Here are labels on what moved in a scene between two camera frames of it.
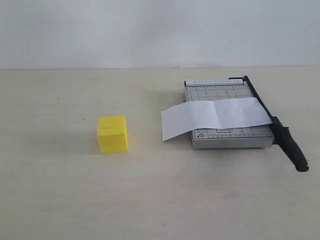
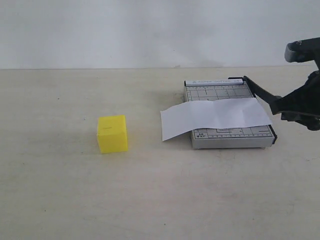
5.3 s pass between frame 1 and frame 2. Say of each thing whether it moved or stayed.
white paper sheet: stayed
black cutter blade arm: moved
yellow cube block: stayed
